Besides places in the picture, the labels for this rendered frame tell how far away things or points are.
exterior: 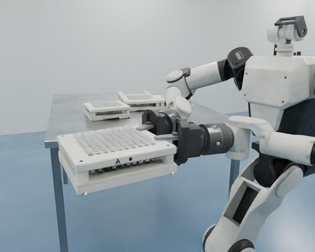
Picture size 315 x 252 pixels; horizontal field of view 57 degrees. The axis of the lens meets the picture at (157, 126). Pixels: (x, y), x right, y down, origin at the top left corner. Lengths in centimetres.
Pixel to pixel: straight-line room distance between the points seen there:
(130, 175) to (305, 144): 43
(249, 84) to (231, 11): 508
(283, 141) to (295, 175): 37
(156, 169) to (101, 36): 447
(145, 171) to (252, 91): 56
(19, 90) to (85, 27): 144
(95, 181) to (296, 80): 67
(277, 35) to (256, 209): 60
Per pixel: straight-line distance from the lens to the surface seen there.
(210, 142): 78
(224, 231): 116
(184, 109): 102
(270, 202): 113
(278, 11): 689
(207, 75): 125
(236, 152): 86
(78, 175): 65
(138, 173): 69
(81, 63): 503
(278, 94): 102
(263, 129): 82
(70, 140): 80
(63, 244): 173
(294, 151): 79
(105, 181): 66
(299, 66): 101
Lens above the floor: 132
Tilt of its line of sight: 15 degrees down
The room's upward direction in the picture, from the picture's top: straight up
